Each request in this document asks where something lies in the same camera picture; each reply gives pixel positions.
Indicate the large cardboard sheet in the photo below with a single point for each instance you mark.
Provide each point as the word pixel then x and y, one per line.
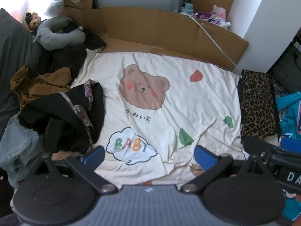
pixel 152 28

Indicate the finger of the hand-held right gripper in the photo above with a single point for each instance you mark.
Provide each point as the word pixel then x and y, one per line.
pixel 261 144
pixel 291 143

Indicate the leopard print cloth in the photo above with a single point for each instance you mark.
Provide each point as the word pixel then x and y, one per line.
pixel 258 103

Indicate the black garment with floral lining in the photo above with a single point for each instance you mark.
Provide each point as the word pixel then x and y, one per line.
pixel 58 113

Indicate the small plush toy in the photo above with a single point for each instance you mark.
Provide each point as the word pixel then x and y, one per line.
pixel 34 22

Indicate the dark grey cloth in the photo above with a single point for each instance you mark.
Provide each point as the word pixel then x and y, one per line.
pixel 14 47

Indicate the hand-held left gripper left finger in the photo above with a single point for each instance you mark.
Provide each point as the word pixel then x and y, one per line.
pixel 94 155

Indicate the brown garment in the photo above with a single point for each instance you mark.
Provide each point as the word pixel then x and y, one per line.
pixel 30 84

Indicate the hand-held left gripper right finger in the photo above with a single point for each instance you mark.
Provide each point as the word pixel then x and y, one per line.
pixel 204 160

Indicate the purple packet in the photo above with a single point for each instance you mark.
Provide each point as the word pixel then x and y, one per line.
pixel 202 16

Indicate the white bear printed blanket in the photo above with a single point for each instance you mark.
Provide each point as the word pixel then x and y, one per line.
pixel 188 98

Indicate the black cloth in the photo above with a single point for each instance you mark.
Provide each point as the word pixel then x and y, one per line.
pixel 70 56

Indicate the light blue bottle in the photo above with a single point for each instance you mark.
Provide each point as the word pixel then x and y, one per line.
pixel 188 8

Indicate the blue denim jeans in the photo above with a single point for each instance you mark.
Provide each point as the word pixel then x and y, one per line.
pixel 18 146

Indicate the teal printed cloth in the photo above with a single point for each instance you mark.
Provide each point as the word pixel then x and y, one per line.
pixel 291 122

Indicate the grey neck pillow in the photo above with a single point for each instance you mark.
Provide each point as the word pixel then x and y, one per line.
pixel 45 34

